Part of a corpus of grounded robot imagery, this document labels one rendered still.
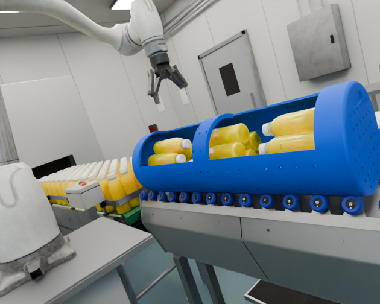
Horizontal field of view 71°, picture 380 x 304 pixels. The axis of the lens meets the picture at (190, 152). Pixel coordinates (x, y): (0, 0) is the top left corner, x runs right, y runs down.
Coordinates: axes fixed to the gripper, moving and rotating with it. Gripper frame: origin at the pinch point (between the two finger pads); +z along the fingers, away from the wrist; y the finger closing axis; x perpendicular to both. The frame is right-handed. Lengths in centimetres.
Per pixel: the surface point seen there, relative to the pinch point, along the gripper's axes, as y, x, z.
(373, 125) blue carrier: 9, -63, 22
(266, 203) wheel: -11, -38, 36
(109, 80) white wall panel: 234, 432, -104
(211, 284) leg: 5, 21, 94
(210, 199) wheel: -10.8, -14.7, 35.5
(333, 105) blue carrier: -9, -60, 12
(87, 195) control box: -31, 41, 26
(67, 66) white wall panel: 161, 439, -145
